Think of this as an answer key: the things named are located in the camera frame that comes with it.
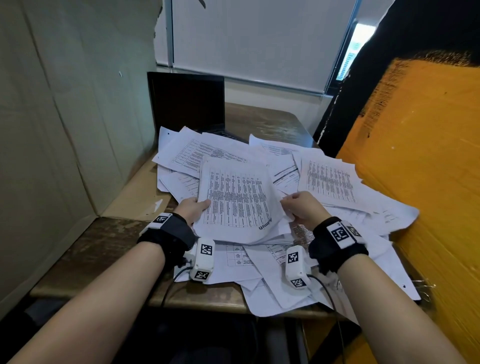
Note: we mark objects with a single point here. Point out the person's left hand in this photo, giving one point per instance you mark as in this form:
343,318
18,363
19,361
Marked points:
191,208

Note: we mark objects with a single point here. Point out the person's right hand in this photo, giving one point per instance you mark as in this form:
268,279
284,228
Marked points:
305,210

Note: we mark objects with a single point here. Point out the pile of printed papers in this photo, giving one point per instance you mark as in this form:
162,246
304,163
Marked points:
330,180

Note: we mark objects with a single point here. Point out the aligned stack of printed sheets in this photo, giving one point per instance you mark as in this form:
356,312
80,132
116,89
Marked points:
240,198

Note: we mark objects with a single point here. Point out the black binder clips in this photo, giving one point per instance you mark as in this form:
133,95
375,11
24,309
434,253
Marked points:
425,288

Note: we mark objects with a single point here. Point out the person's left forearm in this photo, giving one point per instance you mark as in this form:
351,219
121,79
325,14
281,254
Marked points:
93,307

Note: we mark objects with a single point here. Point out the person's right forearm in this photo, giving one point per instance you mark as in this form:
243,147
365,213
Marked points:
393,318

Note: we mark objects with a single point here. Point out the person's legs in black trousers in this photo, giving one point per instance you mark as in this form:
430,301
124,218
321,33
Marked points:
225,341

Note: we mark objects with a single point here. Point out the black laptop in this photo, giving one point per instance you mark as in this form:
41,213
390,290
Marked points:
187,101

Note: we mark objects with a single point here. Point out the orange cardboard panel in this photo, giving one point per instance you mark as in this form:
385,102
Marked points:
431,168

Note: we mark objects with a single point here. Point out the beige cardboard panel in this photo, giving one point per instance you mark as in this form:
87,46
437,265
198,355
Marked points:
56,131

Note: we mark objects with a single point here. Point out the dark framed window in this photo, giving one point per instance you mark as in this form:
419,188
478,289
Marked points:
354,48

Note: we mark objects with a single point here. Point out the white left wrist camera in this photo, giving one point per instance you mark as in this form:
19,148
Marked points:
202,262

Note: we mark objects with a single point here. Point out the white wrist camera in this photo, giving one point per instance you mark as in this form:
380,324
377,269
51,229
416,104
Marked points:
202,262
297,270

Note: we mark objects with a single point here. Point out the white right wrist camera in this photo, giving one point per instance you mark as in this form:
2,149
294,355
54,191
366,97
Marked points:
297,270

